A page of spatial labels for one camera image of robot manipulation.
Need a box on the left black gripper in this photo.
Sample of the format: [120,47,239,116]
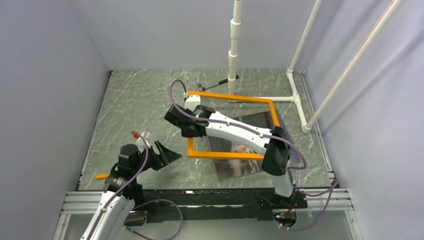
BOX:
[131,139,181,175]

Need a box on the orange picture frame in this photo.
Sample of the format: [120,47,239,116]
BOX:
[187,90,281,161]

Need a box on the sunset landscape photo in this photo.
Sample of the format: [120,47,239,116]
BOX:
[205,110,302,182]

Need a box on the yellow handled screwdriver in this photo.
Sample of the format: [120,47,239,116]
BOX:
[94,173,110,180]

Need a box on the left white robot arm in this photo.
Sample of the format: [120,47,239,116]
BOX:
[81,141,182,240]

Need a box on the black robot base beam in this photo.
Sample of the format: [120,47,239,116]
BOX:
[124,188,308,227]

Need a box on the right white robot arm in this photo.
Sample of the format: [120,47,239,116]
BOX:
[164,105,295,208]

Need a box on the white PVC pipe stand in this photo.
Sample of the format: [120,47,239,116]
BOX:
[226,0,323,134]

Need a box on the white diagonal pole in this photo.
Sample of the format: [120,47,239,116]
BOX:
[302,0,405,133]

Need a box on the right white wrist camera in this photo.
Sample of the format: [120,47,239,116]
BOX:
[184,94,201,112]

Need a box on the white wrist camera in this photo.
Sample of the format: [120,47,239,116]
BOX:
[184,94,201,112]
[131,130,151,142]

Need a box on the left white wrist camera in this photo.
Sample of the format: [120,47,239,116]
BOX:
[131,130,151,142]

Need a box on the black handled hammer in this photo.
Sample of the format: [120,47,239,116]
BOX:
[197,78,229,92]

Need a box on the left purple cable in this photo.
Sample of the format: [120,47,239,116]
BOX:
[84,130,184,240]

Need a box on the purple cable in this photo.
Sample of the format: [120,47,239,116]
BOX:
[84,130,184,240]
[168,79,339,232]

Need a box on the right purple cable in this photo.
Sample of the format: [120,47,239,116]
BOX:
[168,79,339,232]

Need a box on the aluminium rail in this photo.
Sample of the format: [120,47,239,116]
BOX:
[52,190,354,240]

